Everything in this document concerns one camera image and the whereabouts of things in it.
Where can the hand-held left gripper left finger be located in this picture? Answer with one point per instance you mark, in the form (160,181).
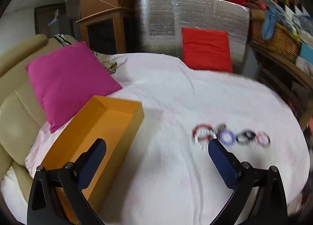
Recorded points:
(92,165)

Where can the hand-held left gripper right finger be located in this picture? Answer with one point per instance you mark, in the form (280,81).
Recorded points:
(223,165)

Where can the orange cardboard box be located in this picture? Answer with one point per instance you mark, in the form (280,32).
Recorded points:
(115,110)

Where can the white blanket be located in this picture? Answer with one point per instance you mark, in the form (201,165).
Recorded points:
(171,98)

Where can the magenta pillow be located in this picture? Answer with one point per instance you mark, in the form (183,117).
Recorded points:
(68,81)

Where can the beige leather sofa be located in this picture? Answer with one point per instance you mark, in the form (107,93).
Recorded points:
(14,107)

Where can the patterned beige cloth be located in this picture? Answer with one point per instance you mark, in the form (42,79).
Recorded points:
(110,65)

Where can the wooden shelf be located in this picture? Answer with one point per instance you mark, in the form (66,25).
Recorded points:
(276,68)

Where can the red pillow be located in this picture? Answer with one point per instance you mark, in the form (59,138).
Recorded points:
(206,49)

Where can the wooden cabinet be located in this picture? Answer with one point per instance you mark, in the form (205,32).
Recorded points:
(102,29)

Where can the wicker basket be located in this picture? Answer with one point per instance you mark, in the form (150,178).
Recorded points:
(281,40)

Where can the teal box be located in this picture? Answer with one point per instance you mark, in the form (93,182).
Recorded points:
(306,51)

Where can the blue cloth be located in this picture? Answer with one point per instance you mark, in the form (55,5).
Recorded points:
(269,23)

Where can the silver foil panel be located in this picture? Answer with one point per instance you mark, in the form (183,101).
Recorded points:
(159,20)

